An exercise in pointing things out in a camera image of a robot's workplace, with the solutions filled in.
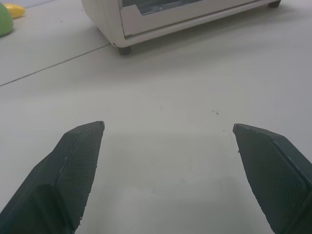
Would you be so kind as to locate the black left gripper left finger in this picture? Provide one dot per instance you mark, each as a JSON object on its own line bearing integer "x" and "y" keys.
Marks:
{"x": 65, "y": 178}

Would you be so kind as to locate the yellow object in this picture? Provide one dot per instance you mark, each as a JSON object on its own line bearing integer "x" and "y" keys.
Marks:
{"x": 15, "y": 11}

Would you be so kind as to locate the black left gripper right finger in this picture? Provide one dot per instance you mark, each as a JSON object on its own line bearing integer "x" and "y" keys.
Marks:
{"x": 273, "y": 175}

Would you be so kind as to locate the white toaster oven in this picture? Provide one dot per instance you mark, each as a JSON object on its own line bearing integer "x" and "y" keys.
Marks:
{"x": 168, "y": 20}

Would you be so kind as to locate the green round object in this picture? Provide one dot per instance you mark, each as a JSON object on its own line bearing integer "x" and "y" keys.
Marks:
{"x": 4, "y": 20}

